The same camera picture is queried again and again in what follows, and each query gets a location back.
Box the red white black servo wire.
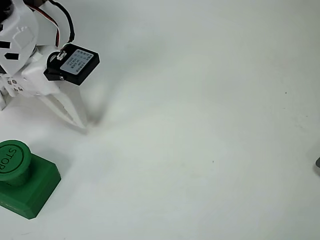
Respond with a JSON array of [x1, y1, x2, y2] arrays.
[[31, 3, 62, 50]]

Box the black cable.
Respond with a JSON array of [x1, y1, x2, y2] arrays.
[[46, 0, 76, 44]]

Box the green stop push button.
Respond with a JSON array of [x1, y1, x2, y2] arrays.
[[0, 139, 62, 221]]

